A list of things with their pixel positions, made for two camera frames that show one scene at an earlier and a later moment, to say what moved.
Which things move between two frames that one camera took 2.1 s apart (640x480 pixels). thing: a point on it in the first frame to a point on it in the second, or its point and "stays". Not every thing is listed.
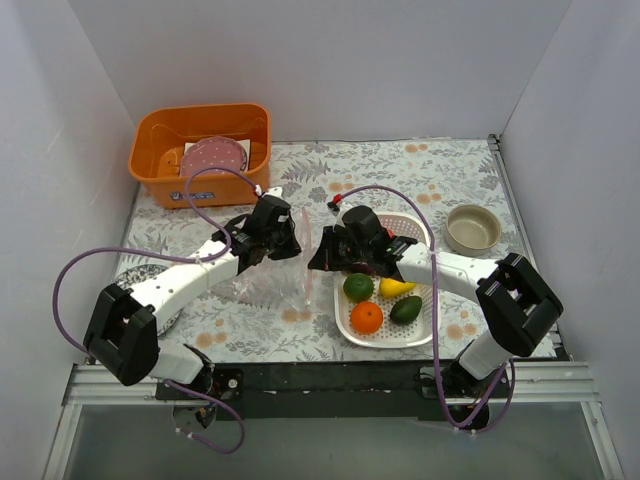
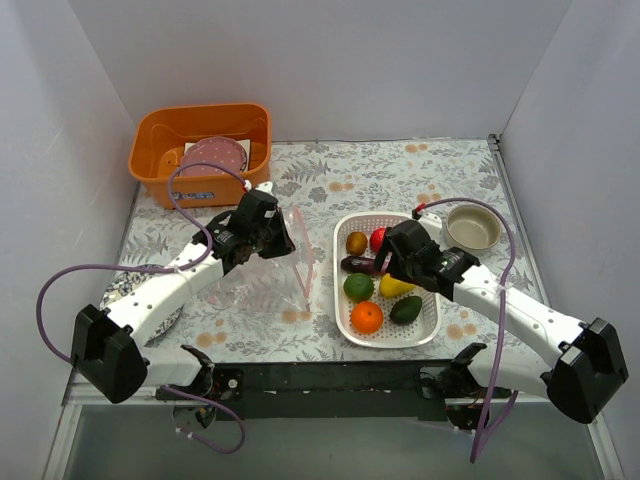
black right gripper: (335, 251) to (388, 255)
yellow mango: (391, 288) stays
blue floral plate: (135, 273) stays
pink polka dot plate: (215, 151) stays
